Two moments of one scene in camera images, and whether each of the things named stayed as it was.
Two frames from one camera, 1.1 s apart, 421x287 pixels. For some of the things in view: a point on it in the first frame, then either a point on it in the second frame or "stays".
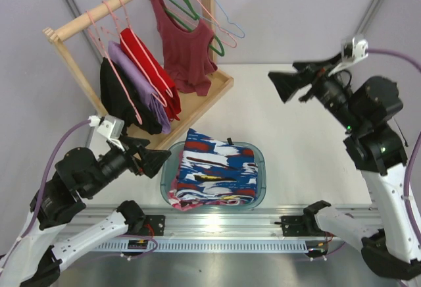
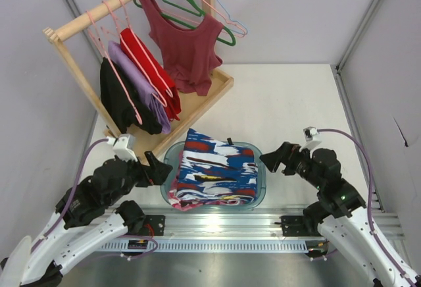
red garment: [154, 70] stays
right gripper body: [307, 81] to [286, 159]
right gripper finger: [287, 83] to [281, 155]
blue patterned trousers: [214, 172] stays
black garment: [123, 104] stays
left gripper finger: [133, 145] to [158, 172]
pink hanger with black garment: [92, 29] stays
